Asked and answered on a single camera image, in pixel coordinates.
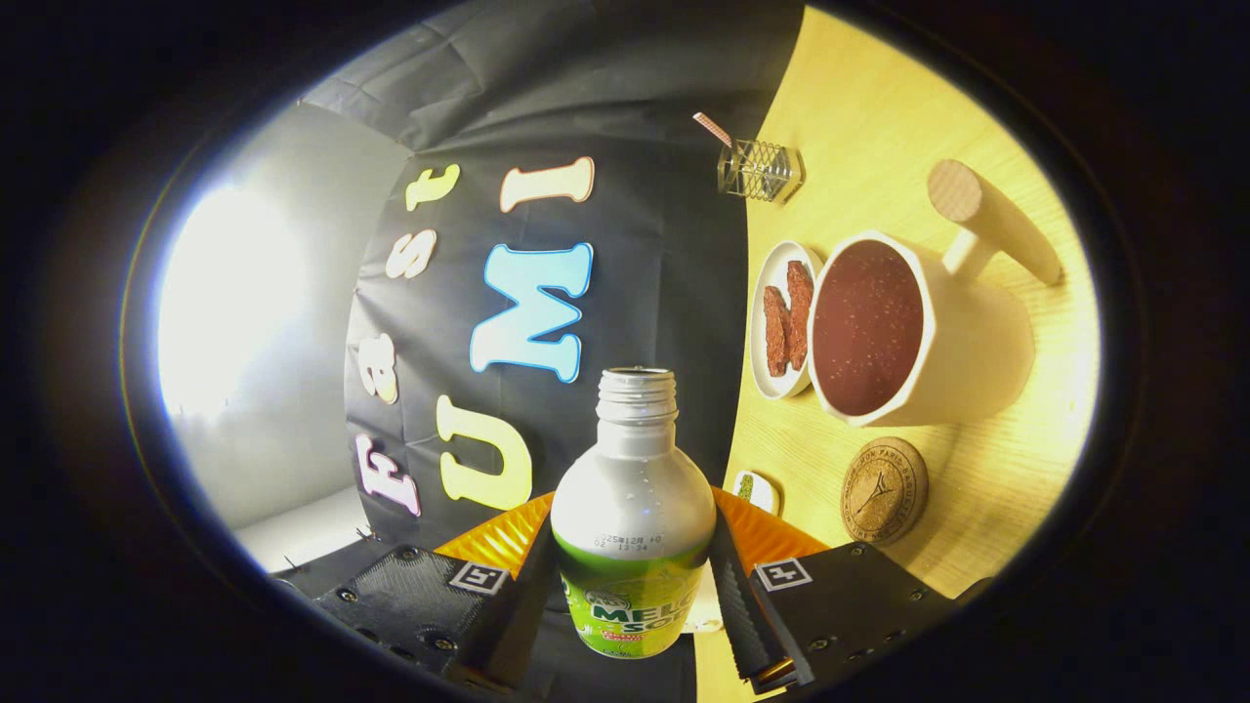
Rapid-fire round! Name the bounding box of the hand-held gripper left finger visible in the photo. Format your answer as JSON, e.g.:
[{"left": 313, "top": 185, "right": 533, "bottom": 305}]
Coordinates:
[{"left": 312, "top": 491, "right": 563, "bottom": 696}]

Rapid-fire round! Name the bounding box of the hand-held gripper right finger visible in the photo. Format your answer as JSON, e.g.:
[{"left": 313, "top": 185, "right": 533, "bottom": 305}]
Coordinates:
[{"left": 708, "top": 486, "right": 963, "bottom": 696}]

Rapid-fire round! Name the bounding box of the round cork coaster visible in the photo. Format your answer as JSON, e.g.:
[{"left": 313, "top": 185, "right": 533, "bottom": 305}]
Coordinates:
[{"left": 841, "top": 436, "right": 930, "bottom": 547}]

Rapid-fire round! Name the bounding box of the silver green juice bottle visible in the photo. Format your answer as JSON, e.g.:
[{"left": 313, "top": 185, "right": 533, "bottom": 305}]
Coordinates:
[{"left": 550, "top": 366, "right": 718, "bottom": 660}]

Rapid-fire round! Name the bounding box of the white cup with wooden handle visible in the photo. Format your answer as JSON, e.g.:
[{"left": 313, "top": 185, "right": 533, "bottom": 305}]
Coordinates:
[{"left": 807, "top": 159, "right": 1065, "bottom": 429}]

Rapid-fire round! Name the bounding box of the white divided dish with beans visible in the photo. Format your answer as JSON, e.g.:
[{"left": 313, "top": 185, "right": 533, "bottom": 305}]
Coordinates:
[{"left": 731, "top": 470, "right": 782, "bottom": 518}]

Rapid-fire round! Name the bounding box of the brown meat slice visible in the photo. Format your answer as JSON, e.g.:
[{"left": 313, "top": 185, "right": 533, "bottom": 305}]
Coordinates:
[
  {"left": 786, "top": 260, "right": 814, "bottom": 372},
  {"left": 763, "top": 285, "right": 790, "bottom": 378}
]

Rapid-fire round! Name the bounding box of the white round plate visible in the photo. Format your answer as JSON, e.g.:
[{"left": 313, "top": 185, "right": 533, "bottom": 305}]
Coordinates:
[{"left": 749, "top": 240, "right": 824, "bottom": 401}]

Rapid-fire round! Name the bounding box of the black backdrop cloth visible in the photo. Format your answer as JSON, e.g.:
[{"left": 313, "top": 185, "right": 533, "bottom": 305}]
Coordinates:
[{"left": 273, "top": 0, "right": 808, "bottom": 703}]

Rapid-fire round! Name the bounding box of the wooden table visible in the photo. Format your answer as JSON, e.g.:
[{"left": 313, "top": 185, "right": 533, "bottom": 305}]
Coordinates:
[{"left": 684, "top": 5, "right": 1103, "bottom": 703}]

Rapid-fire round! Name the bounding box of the metal wire holder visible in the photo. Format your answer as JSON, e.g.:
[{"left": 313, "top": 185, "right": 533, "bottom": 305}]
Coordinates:
[{"left": 718, "top": 140, "right": 805, "bottom": 204}]

